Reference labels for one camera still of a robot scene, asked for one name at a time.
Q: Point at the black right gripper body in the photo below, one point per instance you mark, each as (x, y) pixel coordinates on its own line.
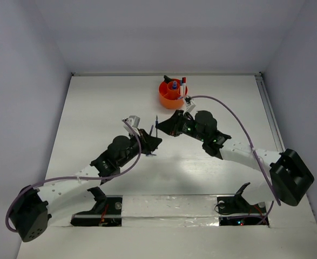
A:
(188, 126)

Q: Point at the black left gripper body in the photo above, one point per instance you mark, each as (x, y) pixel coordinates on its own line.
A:
(141, 139)

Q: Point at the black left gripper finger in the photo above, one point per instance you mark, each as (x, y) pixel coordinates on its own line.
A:
(151, 146)
(148, 138)

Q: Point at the blue ballpoint pen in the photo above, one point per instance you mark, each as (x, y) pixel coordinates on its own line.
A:
(156, 123)

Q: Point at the small clear blue-capped bottle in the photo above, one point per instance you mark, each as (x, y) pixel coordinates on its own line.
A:
(174, 85)

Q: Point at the blue-capped white marker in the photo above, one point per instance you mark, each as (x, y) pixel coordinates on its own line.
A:
(182, 90)

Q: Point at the pink highlighter black body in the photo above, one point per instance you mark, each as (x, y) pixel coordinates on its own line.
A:
(167, 79)

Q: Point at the black-capped white marker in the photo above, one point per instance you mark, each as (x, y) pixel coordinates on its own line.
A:
(182, 81)

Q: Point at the red-capped white marker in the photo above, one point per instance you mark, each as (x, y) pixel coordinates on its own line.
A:
(185, 87)

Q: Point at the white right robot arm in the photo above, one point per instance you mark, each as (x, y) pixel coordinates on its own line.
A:
(286, 177)

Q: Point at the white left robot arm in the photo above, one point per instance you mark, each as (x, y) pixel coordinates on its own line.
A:
(36, 206)

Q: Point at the orange round organizer container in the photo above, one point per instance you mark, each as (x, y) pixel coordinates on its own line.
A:
(168, 96)

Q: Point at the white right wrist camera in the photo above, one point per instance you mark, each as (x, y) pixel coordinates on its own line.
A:
(189, 104)

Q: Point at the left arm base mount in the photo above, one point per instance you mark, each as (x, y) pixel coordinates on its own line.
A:
(106, 211)

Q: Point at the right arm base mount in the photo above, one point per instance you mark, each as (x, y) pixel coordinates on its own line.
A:
(234, 210)

